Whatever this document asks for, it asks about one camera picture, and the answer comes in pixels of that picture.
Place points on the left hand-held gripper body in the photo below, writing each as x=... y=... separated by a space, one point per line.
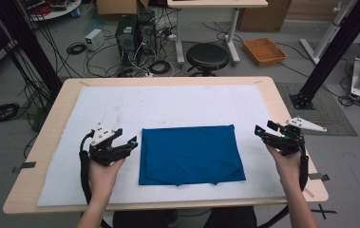
x=104 y=148

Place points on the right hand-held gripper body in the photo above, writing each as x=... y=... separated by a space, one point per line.
x=287 y=141

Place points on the blue t-shirt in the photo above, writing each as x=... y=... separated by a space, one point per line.
x=190 y=155

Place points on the person's right hand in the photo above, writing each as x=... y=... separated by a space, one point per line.
x=287 y=167

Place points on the person's left hand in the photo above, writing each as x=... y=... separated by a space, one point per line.
x=103 y=179

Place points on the grey tape strip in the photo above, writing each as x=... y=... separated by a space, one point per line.
x=318 y=177
x=25 y=165

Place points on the grey floor mat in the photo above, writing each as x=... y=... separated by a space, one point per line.
x=326 y=110

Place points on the white table mat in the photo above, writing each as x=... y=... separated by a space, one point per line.
x=168 y=104

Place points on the orange basket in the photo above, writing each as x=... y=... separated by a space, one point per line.
x=264 y=50

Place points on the black tape cross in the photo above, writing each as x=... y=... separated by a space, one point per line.
x=324 y=211

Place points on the person's legs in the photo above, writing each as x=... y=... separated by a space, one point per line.
x=231 y=220

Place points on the black round stool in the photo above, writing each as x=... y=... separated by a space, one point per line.
x=207 y=55

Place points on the black computer tower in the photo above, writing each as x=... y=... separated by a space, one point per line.
x=146 y=31
x=126 y=38

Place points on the white power supply box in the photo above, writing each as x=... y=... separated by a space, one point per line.
x=94 y=39

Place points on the white metal stand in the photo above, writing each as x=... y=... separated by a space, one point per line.
x=325 y=38

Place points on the large cardboard box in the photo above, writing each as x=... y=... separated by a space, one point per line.
x=263 y=15

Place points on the white desk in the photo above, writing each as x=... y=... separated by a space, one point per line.
x=218 y=3

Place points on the round white table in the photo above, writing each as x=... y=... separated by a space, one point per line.
x=54 y=9

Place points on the black metal frame post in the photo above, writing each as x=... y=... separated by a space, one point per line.
x=336 y=50
x=32 y=53

